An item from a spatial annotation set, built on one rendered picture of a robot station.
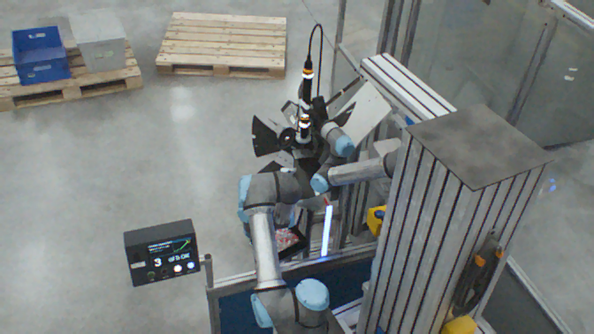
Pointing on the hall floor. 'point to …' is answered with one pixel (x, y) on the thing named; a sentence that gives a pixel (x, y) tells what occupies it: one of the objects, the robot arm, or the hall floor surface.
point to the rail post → (213, 316)
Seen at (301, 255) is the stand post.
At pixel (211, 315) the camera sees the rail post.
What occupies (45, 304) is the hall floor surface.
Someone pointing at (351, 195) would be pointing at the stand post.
